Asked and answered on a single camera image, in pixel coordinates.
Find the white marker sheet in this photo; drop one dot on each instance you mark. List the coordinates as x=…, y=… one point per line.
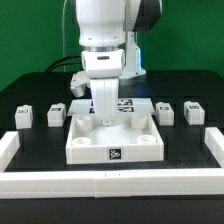
x=85, y=106

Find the white U-shaped fence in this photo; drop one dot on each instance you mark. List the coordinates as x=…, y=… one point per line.
x=60, y=184

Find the white square tabletop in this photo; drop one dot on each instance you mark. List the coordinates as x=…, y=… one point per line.
x=132, y=137

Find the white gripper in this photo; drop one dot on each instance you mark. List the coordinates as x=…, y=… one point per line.
x=96, y=67

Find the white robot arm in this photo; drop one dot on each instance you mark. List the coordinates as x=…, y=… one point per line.
x=108, y=25

